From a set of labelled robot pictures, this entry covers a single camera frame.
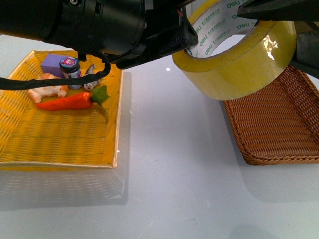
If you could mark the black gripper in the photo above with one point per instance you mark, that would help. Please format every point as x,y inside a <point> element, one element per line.
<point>166,31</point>

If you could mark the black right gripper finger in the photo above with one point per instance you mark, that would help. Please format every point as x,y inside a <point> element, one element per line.
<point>280,10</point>

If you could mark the yellow packing tape roll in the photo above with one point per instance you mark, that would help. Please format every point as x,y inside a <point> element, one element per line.
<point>235,56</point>

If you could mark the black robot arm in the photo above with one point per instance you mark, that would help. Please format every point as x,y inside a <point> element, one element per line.
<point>133,32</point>

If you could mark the brown wicker basket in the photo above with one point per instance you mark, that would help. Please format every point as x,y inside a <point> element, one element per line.
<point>278,124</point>

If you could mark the yellow woven basket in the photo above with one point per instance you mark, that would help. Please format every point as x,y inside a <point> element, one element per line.
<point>32,139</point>

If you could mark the small animal figurine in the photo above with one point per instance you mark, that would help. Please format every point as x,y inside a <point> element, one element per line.
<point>90,86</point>

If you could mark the orange toy carrot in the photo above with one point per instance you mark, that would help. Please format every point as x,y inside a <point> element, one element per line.
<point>80,101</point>

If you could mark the small dark jar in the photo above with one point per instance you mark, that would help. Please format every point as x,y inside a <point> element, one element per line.
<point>70,67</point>

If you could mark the purple foam block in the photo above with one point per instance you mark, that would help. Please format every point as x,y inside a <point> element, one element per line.
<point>51,65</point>

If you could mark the toy croissant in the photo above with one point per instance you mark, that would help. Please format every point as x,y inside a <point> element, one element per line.
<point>37,94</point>

